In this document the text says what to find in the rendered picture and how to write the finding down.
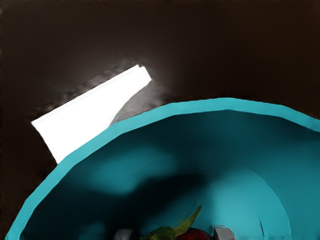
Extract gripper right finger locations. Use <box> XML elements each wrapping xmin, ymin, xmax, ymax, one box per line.
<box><xmin>212</xmin><ymin>224</ymin><xmax>236</xmax><ymax>240</ymax></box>

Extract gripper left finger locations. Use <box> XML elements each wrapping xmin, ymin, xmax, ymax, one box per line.
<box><xmin>113</xmin><ymin>229</ymin><xmax>133</xmax><ymax>240</ymax></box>

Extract red strawberry with green leaves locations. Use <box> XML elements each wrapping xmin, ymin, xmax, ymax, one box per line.
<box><xmin>139</xmin><ymin>204</ymin><xmax>214</xmax><ymax>240</ymax></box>

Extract teal bowl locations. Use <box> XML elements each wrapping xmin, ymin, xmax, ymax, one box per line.
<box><xmin>5</xmin><ymin>96</ymin><xmax>320</xmax><ymax>240</ymax></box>

